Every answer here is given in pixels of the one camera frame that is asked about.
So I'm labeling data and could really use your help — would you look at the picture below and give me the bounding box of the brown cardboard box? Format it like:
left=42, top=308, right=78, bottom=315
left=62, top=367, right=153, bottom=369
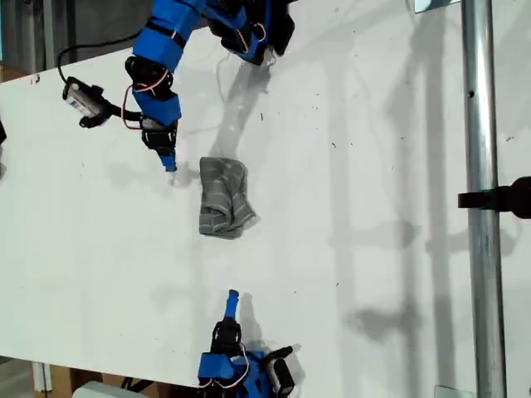
left=50, top=363, right=167, bottom=398
left=0, top=64, right=27, bottom=83

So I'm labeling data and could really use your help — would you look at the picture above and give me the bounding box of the black clamp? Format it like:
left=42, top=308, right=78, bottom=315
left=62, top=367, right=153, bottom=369
left=457, top=176, right=531, bottom=220

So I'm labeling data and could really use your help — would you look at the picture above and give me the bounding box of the black camera cable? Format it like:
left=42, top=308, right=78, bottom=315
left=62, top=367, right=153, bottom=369
left=56, top=35, right=140, bottom=84

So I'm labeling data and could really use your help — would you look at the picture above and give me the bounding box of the black camera box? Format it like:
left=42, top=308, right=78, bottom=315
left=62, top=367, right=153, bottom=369
left=61, top=75, right=114, bottom=129
left=271, top=357, right=296, bottom=395

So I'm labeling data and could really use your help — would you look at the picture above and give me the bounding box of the steel post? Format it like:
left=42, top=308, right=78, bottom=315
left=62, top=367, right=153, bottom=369
left=460, top=0, right=508, bottom=398

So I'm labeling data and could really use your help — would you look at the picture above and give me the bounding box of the grey striped towel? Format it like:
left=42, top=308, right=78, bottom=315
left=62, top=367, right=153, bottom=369
left=197, top=156, right=258, bottom=240

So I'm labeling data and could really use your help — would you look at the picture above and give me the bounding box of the white plastic container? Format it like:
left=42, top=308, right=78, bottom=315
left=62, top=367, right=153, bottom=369
left=73, top=380, right=125, bottom=398

